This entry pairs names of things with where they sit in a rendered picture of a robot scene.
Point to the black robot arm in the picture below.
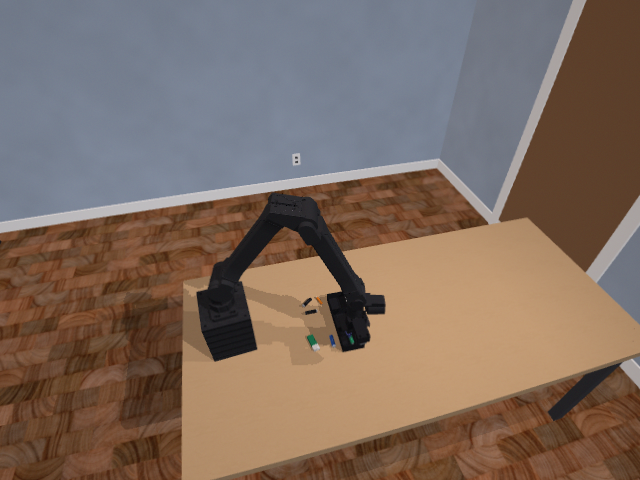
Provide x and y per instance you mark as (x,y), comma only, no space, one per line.
(300,214)

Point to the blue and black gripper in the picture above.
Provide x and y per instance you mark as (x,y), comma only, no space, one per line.
(342,318)

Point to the white and green eraser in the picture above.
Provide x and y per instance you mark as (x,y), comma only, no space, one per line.
(313,343)

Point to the black open-top bin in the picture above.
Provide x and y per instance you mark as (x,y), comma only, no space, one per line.
(338,306)

